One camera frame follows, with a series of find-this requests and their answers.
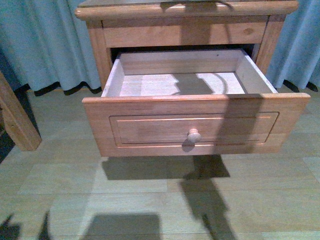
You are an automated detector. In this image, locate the wooden bed frame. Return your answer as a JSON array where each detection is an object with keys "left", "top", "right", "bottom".
[{"left": 0, "top": 74, "right": 42, "bottom": 151}]

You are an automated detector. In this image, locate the wooden drawer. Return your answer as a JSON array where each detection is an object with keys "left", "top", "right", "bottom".
[{"left": 82, "top": 49, "right": 310, "bottom": 157}]

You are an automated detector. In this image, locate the wooden nightstand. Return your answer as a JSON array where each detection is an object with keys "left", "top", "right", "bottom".
[{"left": 74, "top": 0, "right": 300, "bottom": 91}]

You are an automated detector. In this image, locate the grey curtain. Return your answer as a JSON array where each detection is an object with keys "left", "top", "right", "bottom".
[{"left": 0, "top": 0, "right": 320, "bottom": 91}]

